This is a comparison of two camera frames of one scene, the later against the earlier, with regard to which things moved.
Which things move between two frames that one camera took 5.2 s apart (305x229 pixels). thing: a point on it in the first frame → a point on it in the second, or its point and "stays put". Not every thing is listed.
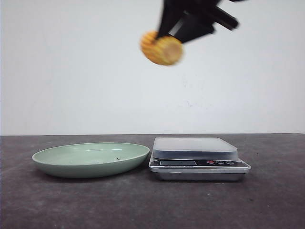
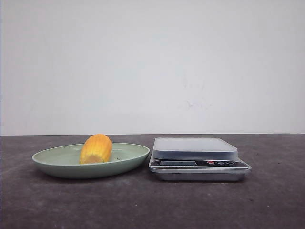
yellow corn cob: [161, 49] → [97, 149]
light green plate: [90, 160] stays put
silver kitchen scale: [196, 159] stays put
